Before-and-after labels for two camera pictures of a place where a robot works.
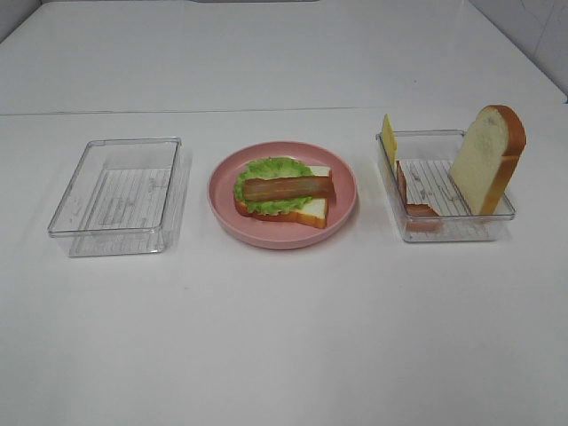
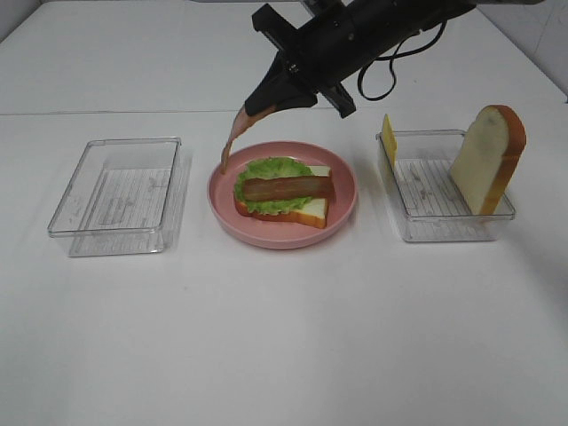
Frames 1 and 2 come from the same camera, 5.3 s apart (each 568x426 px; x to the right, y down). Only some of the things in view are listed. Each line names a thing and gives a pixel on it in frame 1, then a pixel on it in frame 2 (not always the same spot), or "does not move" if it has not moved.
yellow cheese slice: [390, 140] does not move
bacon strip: [419, 216] to [241, 121]
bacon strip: [258, 189] does not move
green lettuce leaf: [268, 168] does not move
